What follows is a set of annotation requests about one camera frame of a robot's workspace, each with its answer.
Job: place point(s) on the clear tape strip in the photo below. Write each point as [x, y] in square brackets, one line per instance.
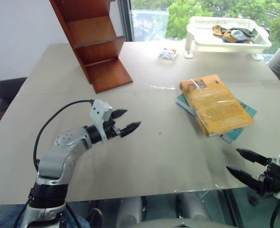
[162, 87]

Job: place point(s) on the grey rounded robot leg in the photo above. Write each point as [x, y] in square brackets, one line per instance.
[193, 206]
[129, 211]

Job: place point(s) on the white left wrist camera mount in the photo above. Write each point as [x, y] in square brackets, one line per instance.
[99, 110]

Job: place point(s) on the small clear plastic packet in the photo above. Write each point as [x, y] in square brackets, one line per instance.
[167, 54]

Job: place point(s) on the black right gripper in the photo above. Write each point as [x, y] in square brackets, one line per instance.
[274, 178]

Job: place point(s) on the orange paperback book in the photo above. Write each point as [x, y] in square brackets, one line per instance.
[216, 102]

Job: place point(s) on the brown cloth piece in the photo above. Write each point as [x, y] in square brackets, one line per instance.
[217, 31]

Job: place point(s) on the white plastic basket rack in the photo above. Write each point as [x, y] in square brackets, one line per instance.
[201, 33]

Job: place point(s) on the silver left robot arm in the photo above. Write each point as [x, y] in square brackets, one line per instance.
[59, 156]

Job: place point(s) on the dark shoe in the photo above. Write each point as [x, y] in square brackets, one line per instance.
[95, 217]

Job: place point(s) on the brown wooden bookshelf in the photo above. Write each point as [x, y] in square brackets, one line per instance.
[95, 31]

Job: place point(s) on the teal book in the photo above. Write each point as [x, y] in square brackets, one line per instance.
[248, 109]

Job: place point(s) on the dark window frame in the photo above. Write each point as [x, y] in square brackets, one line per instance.
[125, 19]

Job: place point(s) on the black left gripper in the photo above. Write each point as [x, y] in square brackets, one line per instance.
[111, 130]

